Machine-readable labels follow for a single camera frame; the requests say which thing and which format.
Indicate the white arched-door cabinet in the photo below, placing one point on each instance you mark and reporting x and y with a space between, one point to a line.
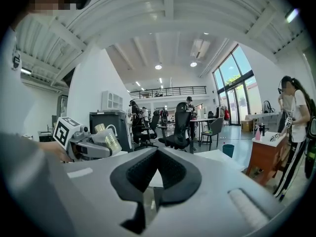
112 100

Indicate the dark grey cabinet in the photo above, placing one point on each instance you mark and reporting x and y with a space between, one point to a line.
98 118

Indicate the black office chair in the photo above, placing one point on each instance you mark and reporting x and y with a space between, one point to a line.
150 130
180 127

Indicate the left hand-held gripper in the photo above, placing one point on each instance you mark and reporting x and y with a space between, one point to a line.
61 132

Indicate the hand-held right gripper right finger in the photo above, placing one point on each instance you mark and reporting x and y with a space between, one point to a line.
209 201

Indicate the grey chair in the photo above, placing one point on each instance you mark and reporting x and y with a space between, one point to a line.
212 130

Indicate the cardboard box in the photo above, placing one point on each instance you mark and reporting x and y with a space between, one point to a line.
247 126

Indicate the small black faucet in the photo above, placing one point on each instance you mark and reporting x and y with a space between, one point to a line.
264 130

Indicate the brown wooden cabinet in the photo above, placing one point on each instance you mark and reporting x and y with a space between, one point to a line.
264 159

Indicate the small clear glass jar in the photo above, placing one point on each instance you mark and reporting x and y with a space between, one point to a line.
112 142

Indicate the ceiling air conditioner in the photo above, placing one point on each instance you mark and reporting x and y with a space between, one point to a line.
200 49

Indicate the teal waste bin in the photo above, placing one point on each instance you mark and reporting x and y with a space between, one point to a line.
228 150

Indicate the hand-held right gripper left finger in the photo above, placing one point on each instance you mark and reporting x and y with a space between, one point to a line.
98 196

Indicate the person's white t-shirt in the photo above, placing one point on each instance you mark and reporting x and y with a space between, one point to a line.
14 102

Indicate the white rectangular washbasin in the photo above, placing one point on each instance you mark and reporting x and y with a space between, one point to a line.
267 141

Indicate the round ceiling lamp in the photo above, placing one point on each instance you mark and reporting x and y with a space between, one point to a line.
193 64
158 67

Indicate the long white table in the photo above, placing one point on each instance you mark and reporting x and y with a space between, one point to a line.
261 115

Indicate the person's left forearm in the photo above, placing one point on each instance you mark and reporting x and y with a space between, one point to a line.
55 152

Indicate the glass entrance doors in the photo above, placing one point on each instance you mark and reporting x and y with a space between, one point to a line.
234 88

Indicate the clothes rack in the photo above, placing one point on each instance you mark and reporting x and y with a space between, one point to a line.
222 113

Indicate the pink spray bottle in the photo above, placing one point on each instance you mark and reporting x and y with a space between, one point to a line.
258 133

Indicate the black mezzanine railing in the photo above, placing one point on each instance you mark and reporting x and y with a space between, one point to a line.
168 91

